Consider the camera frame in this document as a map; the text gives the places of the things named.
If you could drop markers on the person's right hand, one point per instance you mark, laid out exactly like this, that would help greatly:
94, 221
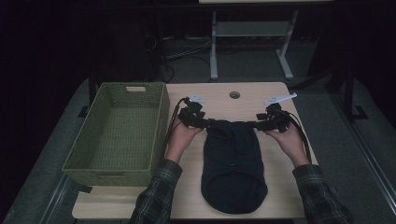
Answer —
289, 144

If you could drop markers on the person's left hand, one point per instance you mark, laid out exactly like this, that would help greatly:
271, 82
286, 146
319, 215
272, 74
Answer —
182, 140

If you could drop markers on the dark navy garment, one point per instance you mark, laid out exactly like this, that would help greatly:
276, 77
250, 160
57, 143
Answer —
233, 168

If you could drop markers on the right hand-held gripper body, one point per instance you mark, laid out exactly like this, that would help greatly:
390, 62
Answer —
277, 118

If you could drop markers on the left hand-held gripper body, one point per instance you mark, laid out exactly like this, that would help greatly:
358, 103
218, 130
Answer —
191, 113

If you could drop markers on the white metal desk frame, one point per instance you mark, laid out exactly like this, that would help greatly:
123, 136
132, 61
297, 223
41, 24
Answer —
249, 29

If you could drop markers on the green woven basket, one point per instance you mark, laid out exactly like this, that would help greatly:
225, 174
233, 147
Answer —
124, 133

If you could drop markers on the black metal stand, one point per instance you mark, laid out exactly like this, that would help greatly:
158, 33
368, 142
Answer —
348, 93

